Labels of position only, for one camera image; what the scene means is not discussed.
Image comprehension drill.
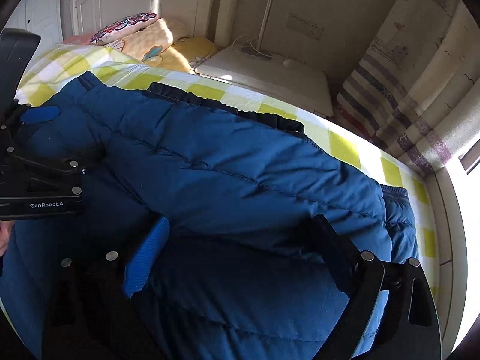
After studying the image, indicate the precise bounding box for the white nightstand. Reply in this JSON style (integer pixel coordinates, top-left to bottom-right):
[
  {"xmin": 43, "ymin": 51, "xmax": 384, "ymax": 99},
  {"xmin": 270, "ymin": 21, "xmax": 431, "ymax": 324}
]
[{"xmin": 195, "ymin": 45, "xmax": 333, "ymax": 117}]

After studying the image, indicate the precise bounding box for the white desk lamp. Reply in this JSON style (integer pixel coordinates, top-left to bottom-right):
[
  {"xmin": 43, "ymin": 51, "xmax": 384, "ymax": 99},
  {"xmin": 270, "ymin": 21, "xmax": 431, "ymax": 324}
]
[{"xmin": 240, "ymin": 0, "xmax": 273, "ymax": 61}]

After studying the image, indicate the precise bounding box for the blue puffer jacket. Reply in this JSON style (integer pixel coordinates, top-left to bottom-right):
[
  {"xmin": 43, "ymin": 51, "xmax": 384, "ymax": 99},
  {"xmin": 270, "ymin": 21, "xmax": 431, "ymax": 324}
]
[{"xmin": 1, "ymin": 72, "xmax": 418, "ymax": 359}]

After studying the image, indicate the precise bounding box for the striped cartoon curtain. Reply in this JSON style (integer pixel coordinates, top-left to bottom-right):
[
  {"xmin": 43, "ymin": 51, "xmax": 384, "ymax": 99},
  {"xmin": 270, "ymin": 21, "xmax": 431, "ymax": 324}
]
[{"xmin": 333, "ymin": 0, "xmax": 479, "ymax": 176}]

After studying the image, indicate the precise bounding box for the white wardrobe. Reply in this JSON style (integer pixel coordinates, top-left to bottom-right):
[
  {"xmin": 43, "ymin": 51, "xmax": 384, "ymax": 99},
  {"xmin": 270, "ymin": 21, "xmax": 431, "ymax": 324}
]
[{"xmin": 6, "ymin": 0, "xmax": 64, "ymax": 59}]

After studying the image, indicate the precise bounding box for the yellow pillow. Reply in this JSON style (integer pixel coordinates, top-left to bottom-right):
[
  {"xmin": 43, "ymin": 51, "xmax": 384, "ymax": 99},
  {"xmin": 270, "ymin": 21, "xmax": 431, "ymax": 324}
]
[{"xmin": 151, "ymin": 37, "xmax": 217, "ymax": 73}]

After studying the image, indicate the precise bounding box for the person's left hand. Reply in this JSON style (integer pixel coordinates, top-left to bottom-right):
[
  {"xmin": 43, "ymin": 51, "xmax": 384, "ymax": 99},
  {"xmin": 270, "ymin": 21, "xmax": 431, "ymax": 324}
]
[{"xmin": 0, "ymin": 221, "xmax": 15, "ymax": 257}]

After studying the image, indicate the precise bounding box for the white charger plug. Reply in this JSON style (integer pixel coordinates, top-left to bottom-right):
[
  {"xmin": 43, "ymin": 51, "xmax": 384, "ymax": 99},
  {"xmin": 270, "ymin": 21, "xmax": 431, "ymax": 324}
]
[{"xmin": 282, "ymin": 58, "xmax": 295, "ymax": 69}]

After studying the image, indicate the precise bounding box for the yellow checked bed sheet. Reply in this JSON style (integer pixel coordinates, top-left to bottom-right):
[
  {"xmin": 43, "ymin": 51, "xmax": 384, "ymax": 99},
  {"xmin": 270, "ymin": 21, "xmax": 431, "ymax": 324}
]
[{"xmin": 0, "ymin": 42, "xmax": 440, "ymax": 360}]

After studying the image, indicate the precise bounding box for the wall socket panel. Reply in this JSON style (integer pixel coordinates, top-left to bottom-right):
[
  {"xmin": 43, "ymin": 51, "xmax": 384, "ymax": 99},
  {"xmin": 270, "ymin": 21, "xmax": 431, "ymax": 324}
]
[{"xmin": 286, "ymin": 13, "xmax": 324, "ymax": 41}]

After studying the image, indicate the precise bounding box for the pink pillow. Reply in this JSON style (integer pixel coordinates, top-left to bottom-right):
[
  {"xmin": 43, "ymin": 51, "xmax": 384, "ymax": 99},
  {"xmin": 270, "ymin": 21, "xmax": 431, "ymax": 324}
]
[{"xmin": 63, "ymin": 33, "xmax": 94, "ymax": 46}]

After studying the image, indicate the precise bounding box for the white lamp cable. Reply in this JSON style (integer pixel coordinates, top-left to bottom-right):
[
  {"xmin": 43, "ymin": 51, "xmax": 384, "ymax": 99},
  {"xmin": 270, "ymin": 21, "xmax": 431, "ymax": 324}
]
[{"xmin": 230, "ymin": 33, "xmax": 275, "ymax": 61}]

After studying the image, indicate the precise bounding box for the orange cartoon blanket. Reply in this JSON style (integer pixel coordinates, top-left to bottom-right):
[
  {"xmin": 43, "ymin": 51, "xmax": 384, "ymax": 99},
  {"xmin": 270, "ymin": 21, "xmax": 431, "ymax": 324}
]
[{"xmin": 106, "ymin": 18, "xmax": 189, "ymax": 63}]

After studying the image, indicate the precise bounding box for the patterned red blue pillow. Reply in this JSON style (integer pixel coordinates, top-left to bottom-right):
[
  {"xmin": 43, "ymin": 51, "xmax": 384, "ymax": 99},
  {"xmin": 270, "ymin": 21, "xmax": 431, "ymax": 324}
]
[{"xmin": 90, "ymin": 12, "xmax": 159, "ymax": 46}]

